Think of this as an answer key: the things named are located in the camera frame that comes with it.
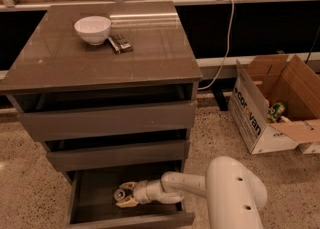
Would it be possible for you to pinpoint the middle grey drawer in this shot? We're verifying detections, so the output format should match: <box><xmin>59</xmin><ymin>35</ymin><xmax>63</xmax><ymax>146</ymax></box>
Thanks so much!
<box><xmin>46</xmin><ymin>129</ymin><xmax>190</xmax><ymax>172</ymax></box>

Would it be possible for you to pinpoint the green soda can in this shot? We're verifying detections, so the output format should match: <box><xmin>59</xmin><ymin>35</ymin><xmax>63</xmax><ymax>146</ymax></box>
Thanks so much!
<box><xmin>113</xmin><ymin>189</ymin><xmax>126</xmax><ymax>202</ymax></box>

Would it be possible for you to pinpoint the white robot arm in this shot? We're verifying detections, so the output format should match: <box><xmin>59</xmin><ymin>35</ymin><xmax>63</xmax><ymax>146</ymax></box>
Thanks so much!
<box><xmin>113</xmin><ymin>156</ymin><xmax>267</xmax><ymax>229</ymax></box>

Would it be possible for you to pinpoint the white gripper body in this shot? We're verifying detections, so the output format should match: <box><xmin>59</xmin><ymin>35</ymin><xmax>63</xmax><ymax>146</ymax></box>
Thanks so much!
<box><xmin>133</xmin><ymin>180</ymin><xmax>159</xmax><ymax>204</ymax></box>

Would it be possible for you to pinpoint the grey drawer cabinet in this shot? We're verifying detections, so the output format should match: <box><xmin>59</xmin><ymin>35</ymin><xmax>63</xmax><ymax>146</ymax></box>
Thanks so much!
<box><xmin>0</xmin><ymin>1</ymin><xmax>203</xmax><ymax>229</ymax></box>

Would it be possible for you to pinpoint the top grey drawer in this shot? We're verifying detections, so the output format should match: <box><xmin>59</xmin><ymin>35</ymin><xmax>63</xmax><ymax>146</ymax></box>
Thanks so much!
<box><xmin>1</xmin><ymin>83</ymin><xmax>197</xmax><ymax>142</ymax></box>

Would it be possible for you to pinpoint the white cable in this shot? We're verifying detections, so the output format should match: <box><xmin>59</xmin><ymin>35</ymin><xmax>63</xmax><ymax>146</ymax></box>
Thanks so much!
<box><xmin>197</xmin><ymin>0</ymin><xmax>235</xmax><ymax>92</ymax></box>

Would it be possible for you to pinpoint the dark snack bar packet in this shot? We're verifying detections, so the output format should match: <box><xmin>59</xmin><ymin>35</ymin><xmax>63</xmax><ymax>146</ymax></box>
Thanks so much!
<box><xmin>108</xmin><ymin>34</ymin><xmax>133</xmax><ymax>54</ymax></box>

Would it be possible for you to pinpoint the cardboard box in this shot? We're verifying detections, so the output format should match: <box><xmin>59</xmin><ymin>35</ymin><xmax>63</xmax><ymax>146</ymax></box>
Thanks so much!
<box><xmin>229</xmin><ymin>55</ymin><xmax>320</xmax><ymax>154</ymax></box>

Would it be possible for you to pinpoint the grey drawer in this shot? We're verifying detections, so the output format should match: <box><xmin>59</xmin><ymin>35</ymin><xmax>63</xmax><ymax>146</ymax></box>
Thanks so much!
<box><xmin>66</xmin><ymin>161</ymin><xmax>195</xmax><ymax>229</ymax></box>
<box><xmin>46</xmin><ymin>129</ymin><xmax>190</xmax><ymax>172</ymax></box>
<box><xmin>1</xmin><ymin>83</ymin><xmax>197</xmax><ymax>142</ymax></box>

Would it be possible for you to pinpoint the green snack bag in box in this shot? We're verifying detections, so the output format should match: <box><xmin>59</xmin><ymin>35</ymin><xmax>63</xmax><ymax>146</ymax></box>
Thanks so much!
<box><xmin>266</xmin><ymin>102</ymin><xmax>286</xmax><ymax>123</ymax></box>

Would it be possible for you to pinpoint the white bowl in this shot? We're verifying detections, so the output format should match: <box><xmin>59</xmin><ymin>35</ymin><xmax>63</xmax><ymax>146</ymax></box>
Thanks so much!
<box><xmin>74</xmin><ymin>16</ymin><xmax>111</xmax><ymax>46</ymax></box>

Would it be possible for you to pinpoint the bottom grey drawer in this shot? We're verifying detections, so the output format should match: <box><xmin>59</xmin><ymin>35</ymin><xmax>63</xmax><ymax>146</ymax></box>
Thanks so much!
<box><xmin>66</xmin><ymin>161</ymin><xmax>195</xmax><ymax>229</ymax></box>

